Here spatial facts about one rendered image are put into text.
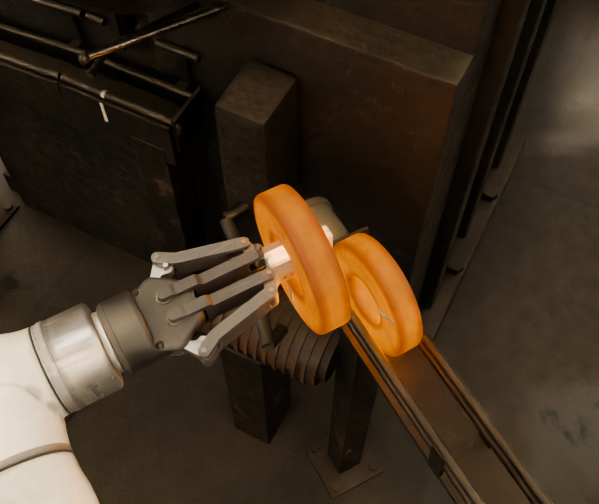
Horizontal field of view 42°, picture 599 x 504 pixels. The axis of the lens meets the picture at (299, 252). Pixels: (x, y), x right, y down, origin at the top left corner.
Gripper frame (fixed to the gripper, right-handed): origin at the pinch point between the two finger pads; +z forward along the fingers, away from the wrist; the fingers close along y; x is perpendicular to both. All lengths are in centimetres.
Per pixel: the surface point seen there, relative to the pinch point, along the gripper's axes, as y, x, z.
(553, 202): -32, -93, 83
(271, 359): -7.4, -40.7, -2.5
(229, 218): -25.0, -28.1, 0.5
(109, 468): -21, -87, -36
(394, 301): 4.5, -12.1, 9.3
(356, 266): -2.2, -13.5, 8.3
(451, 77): -13.9, -2.8, 27.6
